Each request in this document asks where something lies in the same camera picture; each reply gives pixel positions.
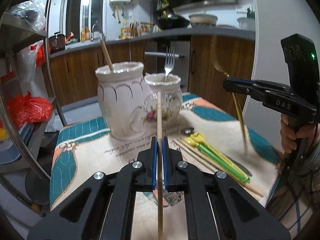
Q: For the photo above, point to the wooden chopstick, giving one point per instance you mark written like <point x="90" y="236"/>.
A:
<point x="159" y="166"/>
<point x="106" y="55"/>
<point x="217" y="169"/>

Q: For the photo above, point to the yellow green plastic spoon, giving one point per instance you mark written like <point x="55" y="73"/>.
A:
<point x="199" y="137"/>
<point x="215" y="158"/>

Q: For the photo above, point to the red plastic bag low shelf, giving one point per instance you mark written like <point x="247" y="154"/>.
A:
<point x="29" y="109"/>

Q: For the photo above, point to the person right forearm sleeve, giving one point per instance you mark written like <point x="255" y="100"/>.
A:
<point x="295" y="202"/>

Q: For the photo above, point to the white ceramic double utensil holder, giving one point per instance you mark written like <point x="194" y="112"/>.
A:
<point x="128" y="99"/>

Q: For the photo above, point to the stainless steel shelf rack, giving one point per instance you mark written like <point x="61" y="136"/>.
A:
<point x="17" y="34"/>

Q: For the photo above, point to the red hanging plastic bag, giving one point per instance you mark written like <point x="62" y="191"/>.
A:
<point x="38" y="48"/>

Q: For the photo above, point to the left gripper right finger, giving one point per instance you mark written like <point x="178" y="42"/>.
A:
<point x="216" y="206"/>

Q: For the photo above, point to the white ceramic pot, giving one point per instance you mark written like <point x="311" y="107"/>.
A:
<point x="203" y="19"/>

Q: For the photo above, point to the built-in steel oven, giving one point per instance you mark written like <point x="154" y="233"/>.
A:
<point x="155" y="56"/>

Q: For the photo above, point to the yellow oil bottle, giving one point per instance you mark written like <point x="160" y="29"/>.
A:
<point x="125" y="31"/>

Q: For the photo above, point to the silver fork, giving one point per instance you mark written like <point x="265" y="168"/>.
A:
<point x="169" y="62"/>

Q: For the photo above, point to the window with sliding frames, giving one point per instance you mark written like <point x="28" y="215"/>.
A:
<point x="80" y="15"/>

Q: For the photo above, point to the white hanging plastic bag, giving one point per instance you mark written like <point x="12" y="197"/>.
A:
<point x="26" y="64"/>

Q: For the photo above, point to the black wok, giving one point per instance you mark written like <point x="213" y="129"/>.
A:
<point x="166" y="19"/>

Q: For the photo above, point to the clear plastic bag on shelf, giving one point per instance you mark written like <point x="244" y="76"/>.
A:
<point x="31" y="11"/>

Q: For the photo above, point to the dark electric pressure cooker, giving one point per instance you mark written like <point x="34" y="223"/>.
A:
<point x="57" y="42"/>

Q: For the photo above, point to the person right hand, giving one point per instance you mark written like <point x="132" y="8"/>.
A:
<point x="289" y="136"/>

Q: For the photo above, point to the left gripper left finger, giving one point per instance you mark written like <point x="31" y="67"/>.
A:
<point x="102" y="207"/>

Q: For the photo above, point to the chrome sink faucet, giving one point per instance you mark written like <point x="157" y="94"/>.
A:
<point x="97" y="32"/>

